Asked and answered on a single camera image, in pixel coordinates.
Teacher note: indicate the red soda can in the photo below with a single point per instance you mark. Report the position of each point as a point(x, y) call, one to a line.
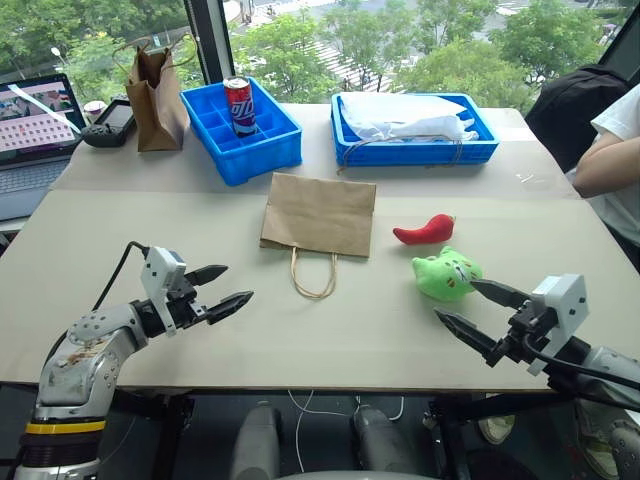
point(241, 107)

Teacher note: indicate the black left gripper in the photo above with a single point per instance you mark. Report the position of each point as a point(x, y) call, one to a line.
point(184, 307)

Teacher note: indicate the black backpack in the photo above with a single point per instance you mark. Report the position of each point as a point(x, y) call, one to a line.
point(570, 115)

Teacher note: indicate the small white pink cup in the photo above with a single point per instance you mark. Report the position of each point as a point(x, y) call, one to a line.
point(95, 110)

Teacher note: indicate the black window frame post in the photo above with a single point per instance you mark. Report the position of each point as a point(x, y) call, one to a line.
point(210, 40)

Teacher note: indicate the white bag in crate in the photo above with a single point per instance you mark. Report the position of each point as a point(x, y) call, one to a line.
point(400, 115)

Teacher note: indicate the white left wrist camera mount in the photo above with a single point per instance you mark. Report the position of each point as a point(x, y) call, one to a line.
point(157, 280)

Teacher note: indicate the green frog plush toy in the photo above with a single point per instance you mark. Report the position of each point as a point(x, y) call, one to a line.
point(442, 275)

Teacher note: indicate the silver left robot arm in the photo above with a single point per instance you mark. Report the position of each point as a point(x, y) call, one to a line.
point(75, 365)

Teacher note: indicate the bare person forearm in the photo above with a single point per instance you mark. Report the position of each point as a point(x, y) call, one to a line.
point(605, 165)

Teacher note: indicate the grey laptop computer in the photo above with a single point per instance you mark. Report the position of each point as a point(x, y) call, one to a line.
point(30, 125)

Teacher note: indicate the blue shallow plastic crate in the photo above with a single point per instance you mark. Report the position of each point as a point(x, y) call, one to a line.
point(415, 152)

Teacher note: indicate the red chili pepper plush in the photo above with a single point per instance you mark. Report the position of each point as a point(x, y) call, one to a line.
point(425, 232)

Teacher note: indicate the grey rounded robot leg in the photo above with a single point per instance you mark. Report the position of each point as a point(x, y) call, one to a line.
point(257, 440)
point(382, 440)

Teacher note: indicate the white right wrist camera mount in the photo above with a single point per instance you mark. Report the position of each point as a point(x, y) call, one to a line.
point(565, 300)

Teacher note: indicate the person in white t-shirt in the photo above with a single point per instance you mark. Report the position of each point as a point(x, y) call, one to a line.
point(622, 115)

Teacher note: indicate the standing brown paper bag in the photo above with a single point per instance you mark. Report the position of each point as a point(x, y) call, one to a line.
point(155, 110)

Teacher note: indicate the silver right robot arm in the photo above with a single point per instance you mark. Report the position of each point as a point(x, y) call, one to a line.
point(616, 362)

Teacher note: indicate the flat brown paper bag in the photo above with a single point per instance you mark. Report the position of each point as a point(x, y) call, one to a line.
point(320, 215)

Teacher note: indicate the blue divided plastic bin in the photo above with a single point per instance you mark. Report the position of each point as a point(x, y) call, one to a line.
point(250, 155)

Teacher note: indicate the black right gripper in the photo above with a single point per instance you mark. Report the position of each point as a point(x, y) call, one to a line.
point(525, 332)

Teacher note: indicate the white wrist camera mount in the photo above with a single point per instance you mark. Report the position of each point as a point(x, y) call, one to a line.
point(565, 300)
point(157, 280)

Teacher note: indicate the black handheld controller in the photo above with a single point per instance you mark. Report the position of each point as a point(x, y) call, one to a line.
point(112, 125)

